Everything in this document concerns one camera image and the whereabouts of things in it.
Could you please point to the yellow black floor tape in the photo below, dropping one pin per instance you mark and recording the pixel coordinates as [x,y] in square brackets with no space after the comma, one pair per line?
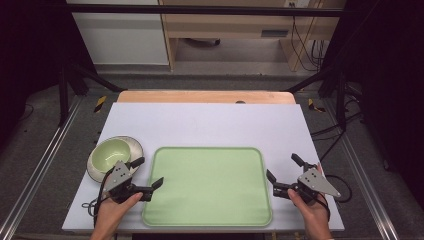
[100,103]
[313,105]

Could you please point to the aluminium floor rail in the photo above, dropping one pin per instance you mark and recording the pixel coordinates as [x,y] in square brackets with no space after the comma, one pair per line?
[43,156]
[363,176]

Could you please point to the person's right hand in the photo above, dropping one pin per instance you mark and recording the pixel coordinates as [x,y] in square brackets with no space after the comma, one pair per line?
[315,215]

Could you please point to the wooden table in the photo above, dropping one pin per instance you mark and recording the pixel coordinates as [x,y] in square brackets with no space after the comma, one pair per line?
[200,96]

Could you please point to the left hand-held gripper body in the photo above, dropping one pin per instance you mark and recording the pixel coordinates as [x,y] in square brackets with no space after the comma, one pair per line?
[119,176]

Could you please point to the white cabinet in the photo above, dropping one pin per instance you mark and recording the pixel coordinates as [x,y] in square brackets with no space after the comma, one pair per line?
[123,40]

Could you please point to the white plate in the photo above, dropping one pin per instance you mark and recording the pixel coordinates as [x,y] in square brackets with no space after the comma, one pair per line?
[136,150]

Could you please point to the black metal stand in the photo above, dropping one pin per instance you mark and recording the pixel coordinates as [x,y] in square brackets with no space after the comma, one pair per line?
[63,93]
[340,96]

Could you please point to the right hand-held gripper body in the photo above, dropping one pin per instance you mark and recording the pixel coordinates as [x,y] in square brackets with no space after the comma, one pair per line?
[315,184]

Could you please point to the light wooden desk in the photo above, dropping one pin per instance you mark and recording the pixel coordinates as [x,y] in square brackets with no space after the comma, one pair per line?
[230,25]

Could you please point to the person's left hand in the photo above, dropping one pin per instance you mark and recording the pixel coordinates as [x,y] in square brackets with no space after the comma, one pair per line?
[111,211]

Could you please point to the grey desk label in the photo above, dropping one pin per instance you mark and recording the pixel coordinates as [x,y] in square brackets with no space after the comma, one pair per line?
[274,33]

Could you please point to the white table board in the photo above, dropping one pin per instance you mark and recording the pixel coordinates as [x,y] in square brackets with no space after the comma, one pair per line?
[206,125]

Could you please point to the light green bowl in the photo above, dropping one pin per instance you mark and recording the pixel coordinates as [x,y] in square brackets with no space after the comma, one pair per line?
[108,154]

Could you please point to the black horizontal frame bar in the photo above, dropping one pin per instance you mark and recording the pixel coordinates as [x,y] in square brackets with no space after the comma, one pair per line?
[200,10]

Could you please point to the light green tray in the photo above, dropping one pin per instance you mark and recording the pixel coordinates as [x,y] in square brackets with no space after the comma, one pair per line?
[208,186]

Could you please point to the dark curtain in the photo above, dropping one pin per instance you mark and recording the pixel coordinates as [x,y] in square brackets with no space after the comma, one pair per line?
[393,83]
[30,50]

